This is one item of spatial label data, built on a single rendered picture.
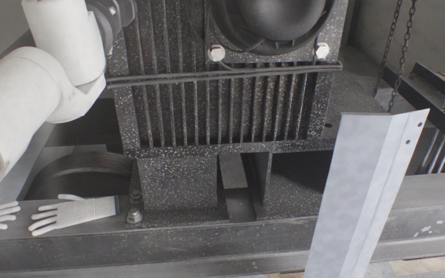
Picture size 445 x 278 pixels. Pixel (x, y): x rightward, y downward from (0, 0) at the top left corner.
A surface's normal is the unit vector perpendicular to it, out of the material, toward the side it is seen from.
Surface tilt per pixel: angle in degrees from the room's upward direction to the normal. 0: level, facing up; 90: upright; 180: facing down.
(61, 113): 126
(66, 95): 86
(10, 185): 0
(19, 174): 0
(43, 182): 90
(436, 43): 90
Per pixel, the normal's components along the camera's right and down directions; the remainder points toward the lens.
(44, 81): 0.90, -0.33
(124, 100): 0.11, 0.56
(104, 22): 0.72, 0.12
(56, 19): 0.36, 0.51
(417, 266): 0.01, -0.83
